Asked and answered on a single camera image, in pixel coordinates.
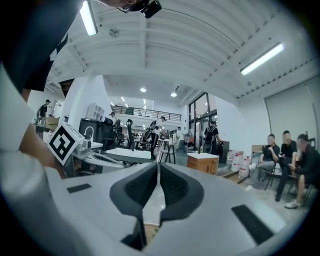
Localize black balcony railing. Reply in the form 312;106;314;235
110;104;183;123

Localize white container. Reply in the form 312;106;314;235
0;63;85;256

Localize person's glasses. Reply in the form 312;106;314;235
117;2;137;13

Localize white desk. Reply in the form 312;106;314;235
105;147;154;164

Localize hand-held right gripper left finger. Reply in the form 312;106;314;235
46;161;159;256

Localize black head camera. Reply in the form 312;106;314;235
139;0;163;19

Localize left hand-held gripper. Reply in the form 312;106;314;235
48;121;132;179

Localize black bar stool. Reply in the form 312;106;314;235
158;138;177;165

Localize person's black shirt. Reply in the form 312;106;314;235
0;0;85;92

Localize person's left forearm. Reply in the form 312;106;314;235
18;121;63;180

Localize black framed glass door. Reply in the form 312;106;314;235
188;92;219;152

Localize ceiling tube light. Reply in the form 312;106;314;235
240;43;286;76
79;0;99;37

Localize cardboard box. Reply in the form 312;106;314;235
44;117;60;131

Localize white cable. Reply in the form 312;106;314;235
84;125;95;141

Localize wooden cabinet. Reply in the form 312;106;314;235
186;152;220;176

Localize black office chair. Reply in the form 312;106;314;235
124;119;136;151

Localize white storage cubes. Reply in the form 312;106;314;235
85;102;107;121

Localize black monitor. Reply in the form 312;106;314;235
78;117;114;148

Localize white water jug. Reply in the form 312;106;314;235
225;149;236;165
230;150;245;173
238;155;252;179

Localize grey roller blind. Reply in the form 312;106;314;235
263;81;320;154

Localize black cabinet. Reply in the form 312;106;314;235
217;140;230;164

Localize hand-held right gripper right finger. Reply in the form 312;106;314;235
147;162;287;256

